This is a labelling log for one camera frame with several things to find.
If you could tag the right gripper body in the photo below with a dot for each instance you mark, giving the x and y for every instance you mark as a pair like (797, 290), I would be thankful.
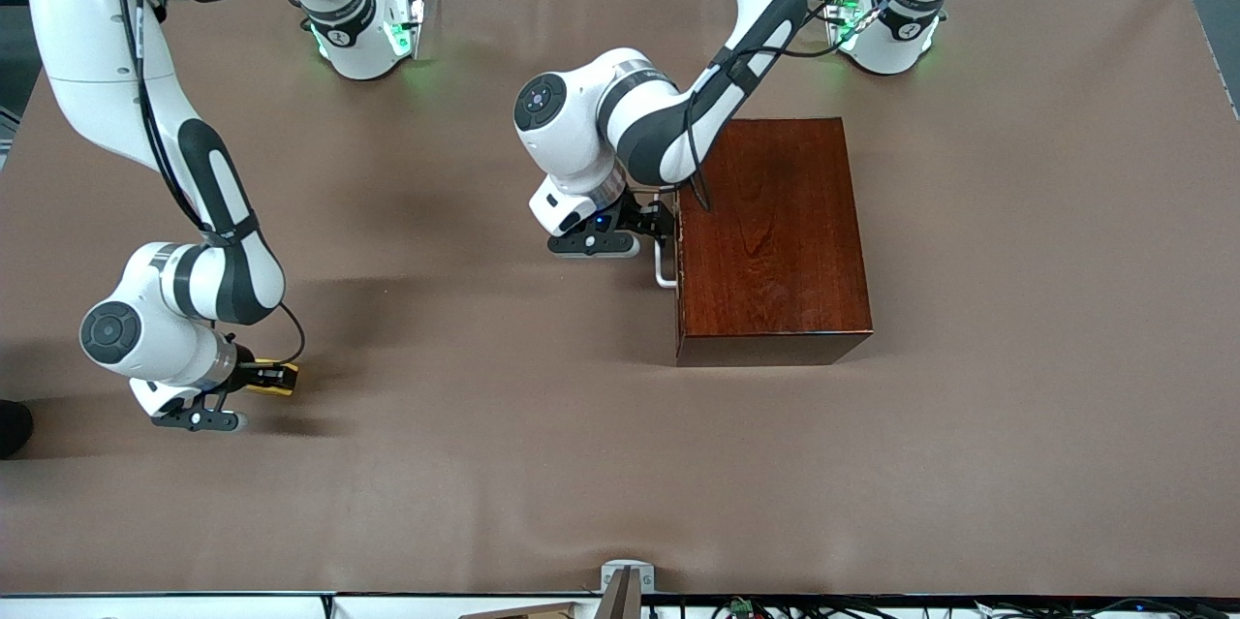
(245, 371)

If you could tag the yellow block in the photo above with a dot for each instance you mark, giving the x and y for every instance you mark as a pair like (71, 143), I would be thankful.
(276, 388)

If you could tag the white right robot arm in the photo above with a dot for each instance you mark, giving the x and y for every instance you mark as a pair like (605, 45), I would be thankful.
(97, 28)

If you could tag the dark red wooden cabinet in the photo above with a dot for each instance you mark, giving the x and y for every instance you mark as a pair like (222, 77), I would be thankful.
(775, 241)

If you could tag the black round object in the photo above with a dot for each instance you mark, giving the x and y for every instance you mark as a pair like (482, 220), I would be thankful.
(12, 427)

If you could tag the brown table cover mat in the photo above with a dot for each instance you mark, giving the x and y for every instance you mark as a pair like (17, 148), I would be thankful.
(387, 503)

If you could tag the brown wooden board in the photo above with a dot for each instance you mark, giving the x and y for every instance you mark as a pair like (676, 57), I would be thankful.
(533, 612)

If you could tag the green terminal connector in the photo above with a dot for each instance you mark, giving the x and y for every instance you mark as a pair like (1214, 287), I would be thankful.
(741, 606)

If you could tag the grey metal bracket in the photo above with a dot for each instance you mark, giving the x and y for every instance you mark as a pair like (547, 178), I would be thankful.
(610, 572)

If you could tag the grey camera post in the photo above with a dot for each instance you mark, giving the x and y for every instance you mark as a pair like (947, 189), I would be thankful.
(625, 600)

